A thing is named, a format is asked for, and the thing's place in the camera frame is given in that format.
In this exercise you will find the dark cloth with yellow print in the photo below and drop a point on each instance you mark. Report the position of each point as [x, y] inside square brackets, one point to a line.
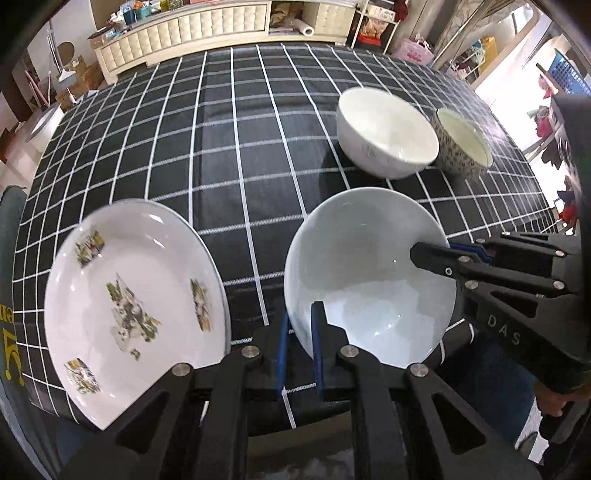
[11, 350]

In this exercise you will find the person's right hand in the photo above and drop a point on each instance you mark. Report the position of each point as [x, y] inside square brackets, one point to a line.
[551, 400]

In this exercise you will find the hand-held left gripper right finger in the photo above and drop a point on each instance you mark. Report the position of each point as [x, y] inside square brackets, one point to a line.
[317, 346]

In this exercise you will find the white grey mop bucket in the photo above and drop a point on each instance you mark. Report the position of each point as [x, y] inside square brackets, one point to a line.
[46, 121]

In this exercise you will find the white flat mop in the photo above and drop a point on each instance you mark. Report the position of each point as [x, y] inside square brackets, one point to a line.
[62, 76]

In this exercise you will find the white paper roll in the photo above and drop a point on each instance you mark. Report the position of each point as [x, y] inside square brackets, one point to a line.
[304, 26]

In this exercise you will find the pale blue-white bowl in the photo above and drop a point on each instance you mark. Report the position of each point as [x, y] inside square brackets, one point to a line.
[364, 272]

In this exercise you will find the white metal shelf rack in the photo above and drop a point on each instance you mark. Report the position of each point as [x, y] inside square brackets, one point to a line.
[376, 23]

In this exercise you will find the pink shopping bag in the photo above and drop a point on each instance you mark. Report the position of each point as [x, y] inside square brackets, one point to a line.
[415, 51]

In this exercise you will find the clothes drying rack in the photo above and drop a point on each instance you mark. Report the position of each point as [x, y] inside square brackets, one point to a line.
[549, 124]

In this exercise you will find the black white-checked tablecloth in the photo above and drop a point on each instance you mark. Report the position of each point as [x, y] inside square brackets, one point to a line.
[221, 161]

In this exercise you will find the floral patterned bowl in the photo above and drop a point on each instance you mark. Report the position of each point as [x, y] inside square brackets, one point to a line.
[461, 143]

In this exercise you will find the cream tufted television cabinet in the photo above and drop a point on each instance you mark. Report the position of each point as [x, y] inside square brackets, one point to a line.
[184, 32]

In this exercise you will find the white plate floral picture print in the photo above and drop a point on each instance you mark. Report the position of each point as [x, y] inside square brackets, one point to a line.
[138, 304]

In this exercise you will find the cream white bowl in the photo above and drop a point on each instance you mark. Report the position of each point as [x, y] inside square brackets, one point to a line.
[388, 129]

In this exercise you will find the brown cardboard box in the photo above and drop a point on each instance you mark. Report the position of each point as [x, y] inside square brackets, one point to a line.
[85, 76]

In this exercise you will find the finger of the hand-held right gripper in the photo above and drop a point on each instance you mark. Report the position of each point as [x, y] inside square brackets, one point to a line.
[438, 263]
[468, 251]

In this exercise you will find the blue plastic basket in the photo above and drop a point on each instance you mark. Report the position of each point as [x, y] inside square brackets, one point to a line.
[570, 74]

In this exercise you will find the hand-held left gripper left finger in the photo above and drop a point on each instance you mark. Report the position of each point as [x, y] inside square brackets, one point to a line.
[280, 360]

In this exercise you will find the person's right leg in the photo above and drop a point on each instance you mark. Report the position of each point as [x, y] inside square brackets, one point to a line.
[489, 383]

